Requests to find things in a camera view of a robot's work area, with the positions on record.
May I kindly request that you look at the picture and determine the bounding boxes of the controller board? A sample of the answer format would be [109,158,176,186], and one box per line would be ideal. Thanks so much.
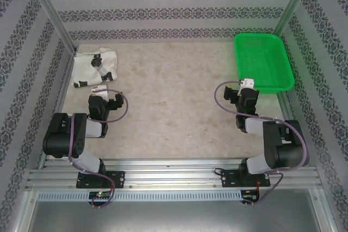
[241,190,260,199]
[89,191,113,199]

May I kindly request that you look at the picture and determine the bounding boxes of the aluminium mounting rail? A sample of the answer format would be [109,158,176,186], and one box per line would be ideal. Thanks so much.
[26,157,323,191]

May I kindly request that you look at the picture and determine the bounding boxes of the white t-shirt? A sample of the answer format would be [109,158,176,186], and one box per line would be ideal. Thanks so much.
[71,47,120,88]

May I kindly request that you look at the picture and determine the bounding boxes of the slotted grey cable duct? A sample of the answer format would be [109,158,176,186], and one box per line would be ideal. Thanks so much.
[38,190,243,202]

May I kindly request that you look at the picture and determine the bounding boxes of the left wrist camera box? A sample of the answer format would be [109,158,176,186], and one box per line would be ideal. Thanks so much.
[91,85,109,98]

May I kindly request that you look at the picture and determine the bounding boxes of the aluminium frame post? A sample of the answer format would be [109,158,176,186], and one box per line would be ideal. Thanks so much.
[23,0,77,53]
[273,0,319,36]

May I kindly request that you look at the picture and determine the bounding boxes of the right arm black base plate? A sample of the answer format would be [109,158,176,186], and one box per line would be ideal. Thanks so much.
[221,168,270,189]

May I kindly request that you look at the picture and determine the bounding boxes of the left controller board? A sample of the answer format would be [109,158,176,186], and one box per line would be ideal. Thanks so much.
[89,191,113,199]

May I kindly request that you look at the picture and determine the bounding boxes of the grey sheet metal tray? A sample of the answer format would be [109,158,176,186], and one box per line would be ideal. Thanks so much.
[16,190,337,232]

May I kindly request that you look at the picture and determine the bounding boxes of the green plastic basket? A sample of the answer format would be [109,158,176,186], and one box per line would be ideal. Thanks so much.
[233,33,296,95]

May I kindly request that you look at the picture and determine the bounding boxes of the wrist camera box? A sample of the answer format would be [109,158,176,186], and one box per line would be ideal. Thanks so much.
[91,85,109,98]
[240,77,256,90]

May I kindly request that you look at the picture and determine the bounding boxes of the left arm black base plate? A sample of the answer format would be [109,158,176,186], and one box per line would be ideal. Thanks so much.
[76,171,126,189]

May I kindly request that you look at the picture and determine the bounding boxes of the right controller board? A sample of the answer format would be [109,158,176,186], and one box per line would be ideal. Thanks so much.
[241,190,260,199]

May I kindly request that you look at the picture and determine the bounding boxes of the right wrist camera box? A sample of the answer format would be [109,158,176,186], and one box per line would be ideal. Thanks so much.
[240,77,256,90]

